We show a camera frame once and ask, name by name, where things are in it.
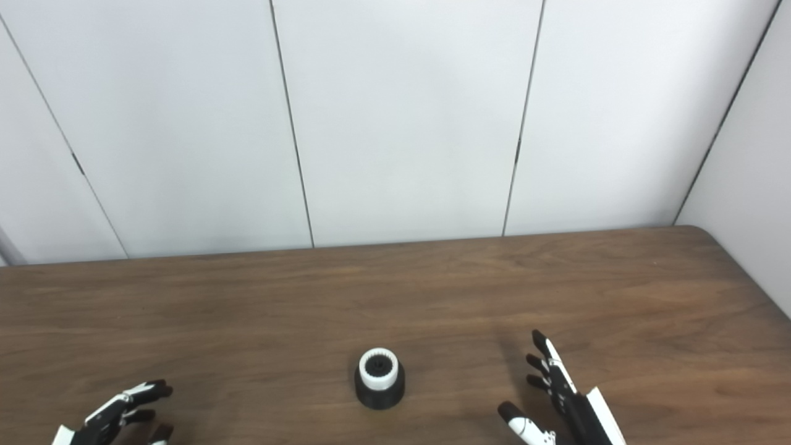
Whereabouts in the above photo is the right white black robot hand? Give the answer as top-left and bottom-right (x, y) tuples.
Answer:
(497, 329), (626, 445)

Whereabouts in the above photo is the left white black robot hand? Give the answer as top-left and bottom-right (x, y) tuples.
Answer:
(51, 379), (174, 445)

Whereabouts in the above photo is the grey wall corner post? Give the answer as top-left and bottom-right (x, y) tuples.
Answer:
(0, 226), (29, 266)

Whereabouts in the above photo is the white ribbed plastic ring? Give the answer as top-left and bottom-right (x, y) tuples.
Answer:
(359, 348), (398, 391)

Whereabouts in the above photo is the round black plastic part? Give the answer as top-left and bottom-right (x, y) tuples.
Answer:
(354, 358), (406, 410)

